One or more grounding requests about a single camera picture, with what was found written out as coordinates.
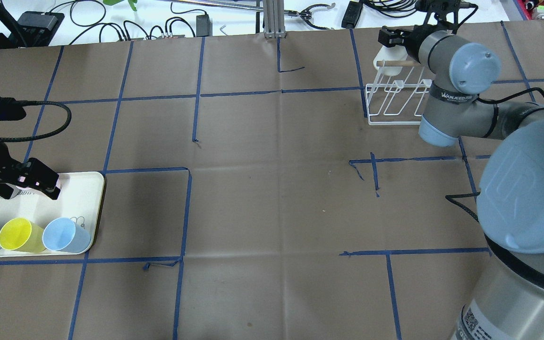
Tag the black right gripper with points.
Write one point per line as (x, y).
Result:
(410, 40)

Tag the pale cream cup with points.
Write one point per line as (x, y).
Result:
(385, 58)

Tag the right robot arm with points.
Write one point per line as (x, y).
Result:
(246, 197)

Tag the yellow cup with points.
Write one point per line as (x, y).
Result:
(20, 234)

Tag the cream bunny tray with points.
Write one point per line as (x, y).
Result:
(80, 199)

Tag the black power adapter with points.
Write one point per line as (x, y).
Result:
(352, 15)

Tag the grabber reach tool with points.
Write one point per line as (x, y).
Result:
(305, 14)

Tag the white wire cup rack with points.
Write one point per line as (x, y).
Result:
(398, 100)

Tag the aluminium frame post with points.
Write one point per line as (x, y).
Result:
(274, 23)

